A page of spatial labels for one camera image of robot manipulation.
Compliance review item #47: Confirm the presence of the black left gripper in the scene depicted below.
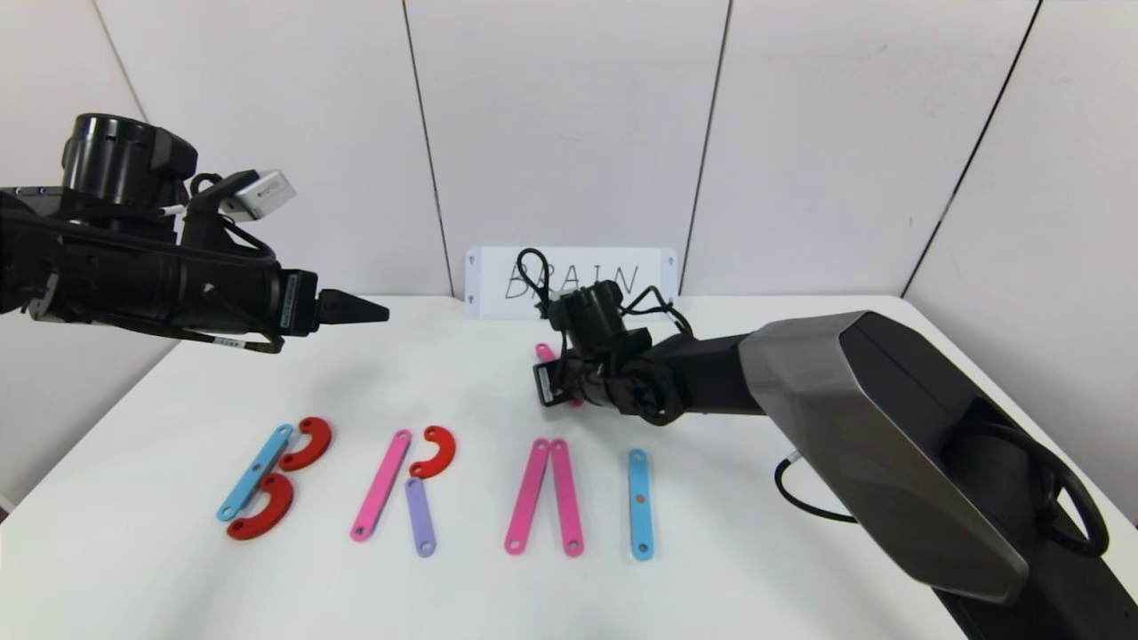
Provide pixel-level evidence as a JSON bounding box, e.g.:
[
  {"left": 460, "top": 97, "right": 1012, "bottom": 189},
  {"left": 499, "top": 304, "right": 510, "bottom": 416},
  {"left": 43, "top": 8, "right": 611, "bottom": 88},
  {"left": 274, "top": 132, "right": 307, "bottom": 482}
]
[{"left": 173, "top": 237, "right": 390, "bottom": 344}]

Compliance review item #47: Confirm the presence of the small red curved piece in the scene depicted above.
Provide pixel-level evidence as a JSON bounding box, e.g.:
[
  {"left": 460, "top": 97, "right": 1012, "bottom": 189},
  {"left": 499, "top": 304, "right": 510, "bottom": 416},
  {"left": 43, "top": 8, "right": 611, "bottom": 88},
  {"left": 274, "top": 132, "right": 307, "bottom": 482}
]
[{"left": 408, "top": 426, "right": 457, "bottom": 480}]

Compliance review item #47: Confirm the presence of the pink bar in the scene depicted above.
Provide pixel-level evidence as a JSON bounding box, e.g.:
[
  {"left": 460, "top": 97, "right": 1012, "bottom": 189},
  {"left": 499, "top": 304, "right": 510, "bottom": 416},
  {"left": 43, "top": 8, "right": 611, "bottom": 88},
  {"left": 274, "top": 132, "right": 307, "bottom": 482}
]
[
  {"left": 350, "top": 430, "right": 413, "bottom": 542},
  {"left": 535, "top": 342, "right": 584, "bottom": 409},
  {"left": 503, "top": 438, "right": 551, "bottom": 556},
  {"left": 549, "top": 438, "right": 585, "bottom": 558}
]

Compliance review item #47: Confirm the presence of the short purple bar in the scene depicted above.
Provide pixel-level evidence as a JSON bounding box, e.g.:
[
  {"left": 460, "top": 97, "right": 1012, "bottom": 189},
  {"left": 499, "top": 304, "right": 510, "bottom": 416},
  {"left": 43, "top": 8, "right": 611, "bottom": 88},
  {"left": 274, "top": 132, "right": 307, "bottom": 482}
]
[{"left": 405, "top": 477, "right": 437, "bottom": 558}]

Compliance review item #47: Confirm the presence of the white BRAIN sign card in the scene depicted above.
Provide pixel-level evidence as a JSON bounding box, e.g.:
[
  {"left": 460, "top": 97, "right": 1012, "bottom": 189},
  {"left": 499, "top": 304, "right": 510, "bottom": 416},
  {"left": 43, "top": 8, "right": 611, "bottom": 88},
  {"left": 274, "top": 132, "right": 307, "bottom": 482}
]
[{"left": 464, "top": 247, "right": 679, "bottom": 321}]

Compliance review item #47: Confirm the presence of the blue flat bar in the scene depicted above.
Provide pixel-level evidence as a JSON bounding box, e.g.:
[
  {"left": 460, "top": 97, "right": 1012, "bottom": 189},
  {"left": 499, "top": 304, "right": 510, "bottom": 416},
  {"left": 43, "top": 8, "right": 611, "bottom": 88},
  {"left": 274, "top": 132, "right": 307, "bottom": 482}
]
[
  {"left": 627, "top": 448, "right": 654, "bottom": 561},
  {"left": 216, "top": 424, "right": 295, "bottom": 523}
]

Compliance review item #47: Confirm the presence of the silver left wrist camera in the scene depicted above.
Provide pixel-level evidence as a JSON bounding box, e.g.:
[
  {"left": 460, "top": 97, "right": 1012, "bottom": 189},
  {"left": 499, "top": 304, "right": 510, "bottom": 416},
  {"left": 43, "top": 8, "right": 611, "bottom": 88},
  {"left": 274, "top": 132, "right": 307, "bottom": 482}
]
[{"left": 218, "top": 170, "right": 297, "bottom": 223}]

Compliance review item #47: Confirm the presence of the black left camera bracket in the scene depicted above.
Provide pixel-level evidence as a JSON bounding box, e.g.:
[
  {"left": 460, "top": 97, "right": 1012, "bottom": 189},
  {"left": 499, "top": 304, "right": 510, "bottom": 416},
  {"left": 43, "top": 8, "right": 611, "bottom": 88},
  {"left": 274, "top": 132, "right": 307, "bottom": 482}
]
[{"left": 182, "top": 173, "right": 268, "bottom": 268}]

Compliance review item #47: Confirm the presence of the black looped right arm cable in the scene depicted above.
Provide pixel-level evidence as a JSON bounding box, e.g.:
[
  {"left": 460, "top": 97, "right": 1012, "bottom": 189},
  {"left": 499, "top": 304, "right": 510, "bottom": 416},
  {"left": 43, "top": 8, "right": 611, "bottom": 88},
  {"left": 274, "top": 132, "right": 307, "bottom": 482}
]
[{"left": 516, "top": 248, "right": 554, "bottom": 312}]

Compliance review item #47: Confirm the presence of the black right arm base cable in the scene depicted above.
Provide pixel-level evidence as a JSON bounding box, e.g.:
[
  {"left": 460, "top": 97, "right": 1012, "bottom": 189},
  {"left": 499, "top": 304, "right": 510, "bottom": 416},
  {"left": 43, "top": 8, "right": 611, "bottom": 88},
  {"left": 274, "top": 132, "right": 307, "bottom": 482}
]
[{"left": 773, "top": 422, "right": 1110, "bottom": 559}]

